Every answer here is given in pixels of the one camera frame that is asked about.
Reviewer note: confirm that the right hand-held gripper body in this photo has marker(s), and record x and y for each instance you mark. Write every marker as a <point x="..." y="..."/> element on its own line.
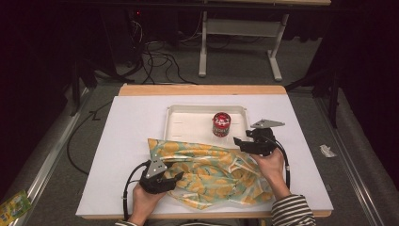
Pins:
<point x="263" y="142"/>

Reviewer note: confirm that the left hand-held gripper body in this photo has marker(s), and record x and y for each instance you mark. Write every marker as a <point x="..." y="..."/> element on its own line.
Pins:
<point x="153" y="183"/>

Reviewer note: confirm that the red can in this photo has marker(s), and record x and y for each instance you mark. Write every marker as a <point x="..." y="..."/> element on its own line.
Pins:
<point x="221" y="125"/>

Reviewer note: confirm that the orange-print green cloth bag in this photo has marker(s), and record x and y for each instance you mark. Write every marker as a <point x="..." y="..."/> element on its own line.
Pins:
<point x="216" y="175"/>

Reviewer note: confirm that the white plastic tray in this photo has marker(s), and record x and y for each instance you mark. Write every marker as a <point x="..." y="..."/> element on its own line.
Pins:
<point x="188" y="124"/>

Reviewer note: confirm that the person's left hand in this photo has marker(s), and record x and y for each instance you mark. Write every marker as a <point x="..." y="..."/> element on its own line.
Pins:
<point x="146" y="202"/>

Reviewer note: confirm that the person's right hand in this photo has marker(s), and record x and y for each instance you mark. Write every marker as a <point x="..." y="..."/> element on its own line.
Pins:
<point x="271" y="168"/>

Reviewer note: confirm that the crumpled white paper scrap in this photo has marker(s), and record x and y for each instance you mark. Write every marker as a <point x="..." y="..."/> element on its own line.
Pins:
<point x="327" y="151"/>

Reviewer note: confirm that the black metal stand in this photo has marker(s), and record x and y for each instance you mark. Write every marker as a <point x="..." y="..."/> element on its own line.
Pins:
<point x="333" y="94"/>
<point x="76" y="84"/>

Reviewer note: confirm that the green snack packet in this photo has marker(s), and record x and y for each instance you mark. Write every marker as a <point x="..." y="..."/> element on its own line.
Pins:
<point x="14" y="207"/>

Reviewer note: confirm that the metal floor rail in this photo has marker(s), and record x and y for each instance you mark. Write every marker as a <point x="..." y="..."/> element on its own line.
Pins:
<point x="47" y="163"/>
<point x="348" y="163"/>

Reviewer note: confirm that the white metal desk frame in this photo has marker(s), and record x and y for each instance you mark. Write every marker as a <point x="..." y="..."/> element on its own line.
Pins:
<point x="241" y="28"/>

